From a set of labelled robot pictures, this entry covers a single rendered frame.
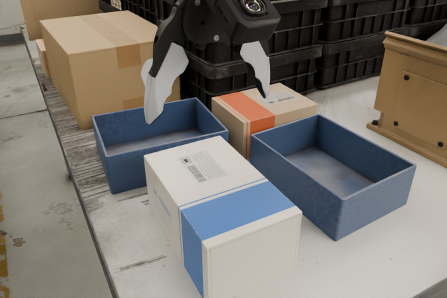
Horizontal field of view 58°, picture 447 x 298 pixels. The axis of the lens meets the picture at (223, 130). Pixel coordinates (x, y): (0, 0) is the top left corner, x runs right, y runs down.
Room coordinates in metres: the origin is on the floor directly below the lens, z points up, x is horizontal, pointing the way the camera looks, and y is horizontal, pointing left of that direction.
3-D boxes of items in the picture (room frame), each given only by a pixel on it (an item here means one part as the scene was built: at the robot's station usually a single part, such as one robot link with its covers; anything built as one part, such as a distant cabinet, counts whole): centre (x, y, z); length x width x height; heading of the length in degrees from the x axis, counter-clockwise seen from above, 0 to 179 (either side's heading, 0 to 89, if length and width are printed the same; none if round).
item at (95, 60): (0.89, 0.27, 0.78); 0.30 x 0.22 x 0.16; 31
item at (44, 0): (1.51, 0.58, 0.78); 0.30 x 0.22 x 0.16; 116
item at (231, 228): (0.41, 0.01, 0.75); 0.20 x 0.12 x 0.09; 28
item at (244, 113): (0.69, -0.08, 0.74); 0.16 x 0.12 x 0.07; 119
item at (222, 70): (0.99, 0.00, 0.76); 0.40 x 0.30 x 0.12; 31
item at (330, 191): (0.52, -0.16, 0.74); 0.20 x 0.15 x 0.07; 32
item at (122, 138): (0.61, 0.11, 0.74); 0.20 x 0.15 x 0.07; 114
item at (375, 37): (1.14, -0.26, 0.76); 0.40 x 0.30 x 0.12; 31
